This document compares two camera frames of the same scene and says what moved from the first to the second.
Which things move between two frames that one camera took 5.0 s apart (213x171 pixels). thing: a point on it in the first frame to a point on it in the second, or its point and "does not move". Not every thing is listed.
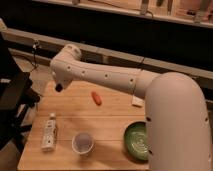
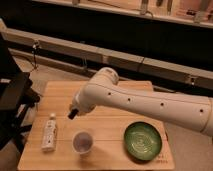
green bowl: x=135 y=140 does not move
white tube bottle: x=49 y=138 does not move
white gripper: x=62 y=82 to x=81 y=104
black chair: x=17 y=96 does not move
